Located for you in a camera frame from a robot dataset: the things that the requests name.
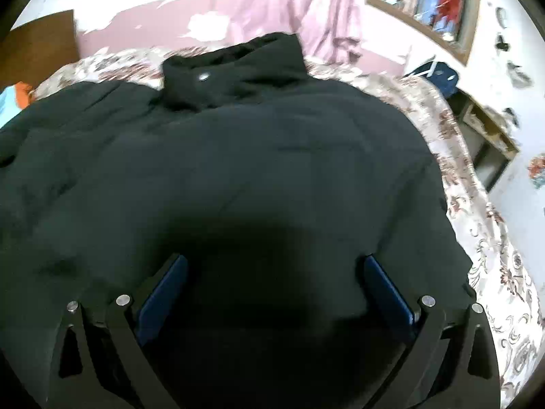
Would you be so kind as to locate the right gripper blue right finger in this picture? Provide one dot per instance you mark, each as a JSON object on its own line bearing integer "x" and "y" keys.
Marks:
{"x": 442, "y": 363}

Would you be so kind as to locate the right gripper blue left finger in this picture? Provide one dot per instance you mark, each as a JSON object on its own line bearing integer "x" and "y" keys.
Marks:
{"x": 101, "y": 364}

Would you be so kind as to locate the black jacket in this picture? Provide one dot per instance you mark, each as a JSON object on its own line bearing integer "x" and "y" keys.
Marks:
{"x": 78, "y": 222}

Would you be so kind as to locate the orange blue brown clothes pile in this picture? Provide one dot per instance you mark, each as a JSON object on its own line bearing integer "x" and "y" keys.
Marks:
{"x": 13, "y": 100}

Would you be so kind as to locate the floral satin bedspread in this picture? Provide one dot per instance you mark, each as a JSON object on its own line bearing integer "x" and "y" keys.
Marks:
{"x": 481, "y": 204}

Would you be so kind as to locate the wooden desk shelf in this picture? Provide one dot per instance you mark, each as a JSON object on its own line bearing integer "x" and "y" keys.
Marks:
{"x": 487, "y": 135}

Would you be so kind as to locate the dark blue backpack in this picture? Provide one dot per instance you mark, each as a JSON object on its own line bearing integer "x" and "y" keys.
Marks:
{"x": 441, "y": 75}

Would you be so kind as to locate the wooden headboard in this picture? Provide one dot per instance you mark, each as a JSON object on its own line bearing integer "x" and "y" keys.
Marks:
{"x": 32, "y": 52}

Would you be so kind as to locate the pink curtain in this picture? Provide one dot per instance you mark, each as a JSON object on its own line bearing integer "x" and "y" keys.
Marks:
{"x": 331, "y": 30}

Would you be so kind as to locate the round wall clock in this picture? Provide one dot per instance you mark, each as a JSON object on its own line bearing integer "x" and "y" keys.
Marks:
{"x": 502, "y": 17}

